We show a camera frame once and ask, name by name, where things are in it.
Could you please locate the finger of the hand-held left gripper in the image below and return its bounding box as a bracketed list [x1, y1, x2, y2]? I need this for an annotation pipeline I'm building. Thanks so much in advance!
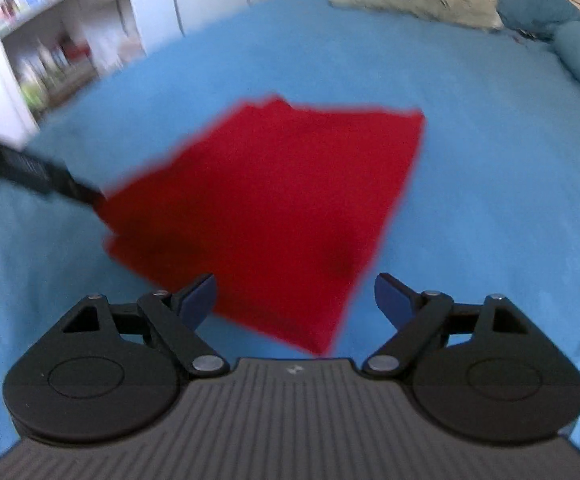
[67, 176, 109, 215]

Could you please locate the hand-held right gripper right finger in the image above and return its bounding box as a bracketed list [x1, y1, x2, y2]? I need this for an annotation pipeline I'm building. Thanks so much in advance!
[361, 272, 538, 376]

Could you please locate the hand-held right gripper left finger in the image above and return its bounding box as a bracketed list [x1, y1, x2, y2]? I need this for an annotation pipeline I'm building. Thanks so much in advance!
[52, 273, 231, 377]

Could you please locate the red knit sweater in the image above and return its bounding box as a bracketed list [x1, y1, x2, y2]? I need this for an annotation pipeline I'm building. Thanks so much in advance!
[101, 94, 427, 357]

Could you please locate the white shelf unit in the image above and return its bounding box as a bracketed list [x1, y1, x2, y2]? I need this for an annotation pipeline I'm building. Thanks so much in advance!
[0, 0, 171, 136]

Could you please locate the green pillow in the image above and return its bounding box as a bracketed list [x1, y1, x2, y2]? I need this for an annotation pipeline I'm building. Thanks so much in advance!
[330, 0, 504, 31]

